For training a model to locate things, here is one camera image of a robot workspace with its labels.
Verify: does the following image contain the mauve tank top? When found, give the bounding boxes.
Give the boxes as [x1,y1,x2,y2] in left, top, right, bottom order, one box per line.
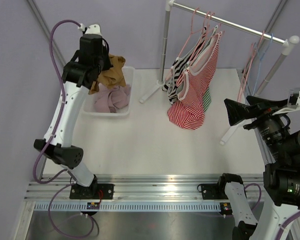
[94,84,131,113]

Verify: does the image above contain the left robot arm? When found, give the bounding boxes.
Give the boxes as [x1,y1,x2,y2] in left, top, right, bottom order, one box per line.
[33,33,111,199]

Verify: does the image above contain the tan tank top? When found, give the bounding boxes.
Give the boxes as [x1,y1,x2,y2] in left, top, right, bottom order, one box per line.
[88,54,126,95]

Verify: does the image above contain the blue wire hanger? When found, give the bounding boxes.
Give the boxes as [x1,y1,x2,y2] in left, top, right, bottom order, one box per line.
[253,33,274,95]

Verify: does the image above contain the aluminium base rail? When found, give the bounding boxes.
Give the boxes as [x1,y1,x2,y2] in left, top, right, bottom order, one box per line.
[24,174,265,201]

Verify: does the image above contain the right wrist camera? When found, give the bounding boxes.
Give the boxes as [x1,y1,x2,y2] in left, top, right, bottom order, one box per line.
[273,87,300,115]

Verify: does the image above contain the white clothes rack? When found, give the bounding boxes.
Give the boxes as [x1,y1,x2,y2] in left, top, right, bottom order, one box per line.
[138,0,300,145]

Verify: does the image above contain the white plastic basket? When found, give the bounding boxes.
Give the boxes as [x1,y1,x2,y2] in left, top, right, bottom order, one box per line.
[82,66,136,118]

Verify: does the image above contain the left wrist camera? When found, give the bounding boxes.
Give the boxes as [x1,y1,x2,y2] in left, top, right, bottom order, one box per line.
[78,23,102,36]

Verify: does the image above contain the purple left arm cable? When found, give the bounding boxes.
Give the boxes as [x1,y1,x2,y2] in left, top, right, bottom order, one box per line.
[32,19,87,237]

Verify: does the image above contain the white slotted cable duct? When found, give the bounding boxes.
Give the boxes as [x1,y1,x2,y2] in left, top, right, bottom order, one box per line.
[34,201,221,212]

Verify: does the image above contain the red white striped tank top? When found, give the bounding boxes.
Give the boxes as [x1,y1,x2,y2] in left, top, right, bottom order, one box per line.
[167,32,223,130]

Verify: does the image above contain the green white striped tank top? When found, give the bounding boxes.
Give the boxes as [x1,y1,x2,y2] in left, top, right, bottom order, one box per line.
[203,88,212,112]

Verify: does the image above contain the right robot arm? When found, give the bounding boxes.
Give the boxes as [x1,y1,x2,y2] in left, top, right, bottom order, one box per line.
[216,96,300,240]

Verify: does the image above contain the black white striped tank top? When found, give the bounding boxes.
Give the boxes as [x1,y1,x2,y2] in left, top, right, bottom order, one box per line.
[163,24,210,106]

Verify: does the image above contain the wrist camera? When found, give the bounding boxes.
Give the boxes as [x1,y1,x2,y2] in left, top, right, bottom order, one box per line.
[78,23,102,36]
[273,87,300,115]

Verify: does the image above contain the pink wire hanger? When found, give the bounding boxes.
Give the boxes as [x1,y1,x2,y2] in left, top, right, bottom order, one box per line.
[237,31,265,102]

